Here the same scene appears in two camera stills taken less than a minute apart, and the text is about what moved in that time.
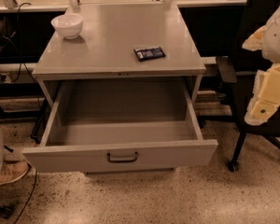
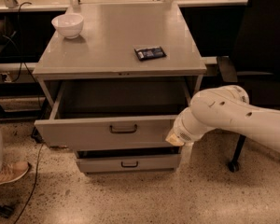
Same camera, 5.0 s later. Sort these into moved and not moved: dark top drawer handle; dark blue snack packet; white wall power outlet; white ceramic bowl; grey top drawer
Moved: grey top drawer; dark top drawer handle
Not moved: dark blue snack packet; white wall power outlet; white ceramic bowl
